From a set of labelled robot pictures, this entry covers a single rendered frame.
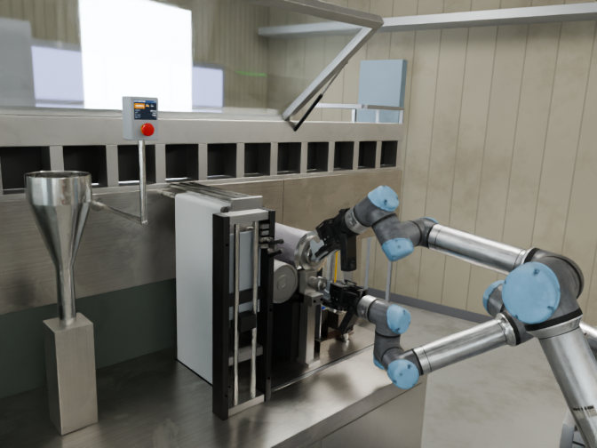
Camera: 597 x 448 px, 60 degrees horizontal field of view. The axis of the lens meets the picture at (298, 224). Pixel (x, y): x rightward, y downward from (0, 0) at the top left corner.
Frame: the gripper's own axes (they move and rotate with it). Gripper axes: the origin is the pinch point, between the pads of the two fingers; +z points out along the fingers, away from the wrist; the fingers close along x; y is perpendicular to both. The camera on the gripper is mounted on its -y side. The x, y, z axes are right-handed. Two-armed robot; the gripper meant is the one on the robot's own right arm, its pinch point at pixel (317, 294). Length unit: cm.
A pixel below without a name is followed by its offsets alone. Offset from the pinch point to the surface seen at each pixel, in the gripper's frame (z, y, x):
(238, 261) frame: -15, 23, 44
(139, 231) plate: 30, 22, 49
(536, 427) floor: -19, -109, -162
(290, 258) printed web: 1.1, 14.5, 12.3
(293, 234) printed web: 3.3, 21.4, 9.0
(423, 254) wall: 130, -59, -263
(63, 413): 4, -13, 82
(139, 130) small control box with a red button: -1, 54, 63
